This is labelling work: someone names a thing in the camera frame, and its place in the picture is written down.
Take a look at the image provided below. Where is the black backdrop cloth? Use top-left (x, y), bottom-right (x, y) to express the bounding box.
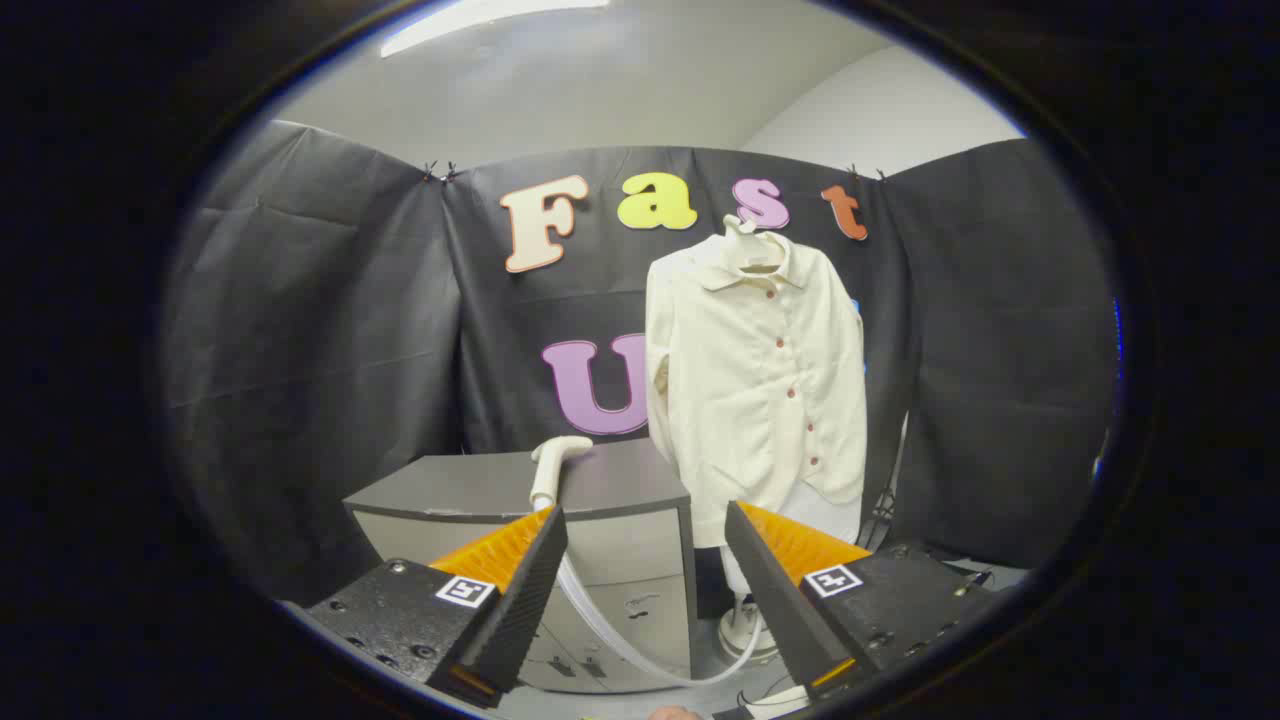
top-left (160, 120), bottom-right (1119, 607)

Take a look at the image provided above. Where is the black metal stand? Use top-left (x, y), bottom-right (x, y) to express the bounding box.
top-left (857, 410), bottom-right (912, 553)

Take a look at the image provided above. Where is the white clothes hanger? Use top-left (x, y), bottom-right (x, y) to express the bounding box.
top-left (721, 213), bottom-right (787, 274)

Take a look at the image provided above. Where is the grey cabinet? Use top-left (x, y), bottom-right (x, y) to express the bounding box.
top-left (343, 437), bottom-right (699, 695)

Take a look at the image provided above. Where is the translucent garment steamer hose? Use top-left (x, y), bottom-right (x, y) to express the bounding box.
top-left (556, 548), bottom-right (769, 688)

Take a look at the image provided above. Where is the white garment steamer base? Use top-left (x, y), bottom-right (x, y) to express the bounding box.
top-left (717, 575), bottom-right (782, 667)

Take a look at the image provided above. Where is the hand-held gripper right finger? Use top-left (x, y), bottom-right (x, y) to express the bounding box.
top-left (724, 500), bottom-right (1001, 701)

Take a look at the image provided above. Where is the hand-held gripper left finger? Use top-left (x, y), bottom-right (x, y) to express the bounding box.
top-left (305, 505), bottom-right (569, 709)

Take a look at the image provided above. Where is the cream button-up shirt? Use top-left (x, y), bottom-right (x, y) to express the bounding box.
top-left (644, 232), bottom-right (869, 550)

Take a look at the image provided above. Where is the white ironing board panel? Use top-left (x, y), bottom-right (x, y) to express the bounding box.
top-left (778, 478), bottom-right (864, 547)

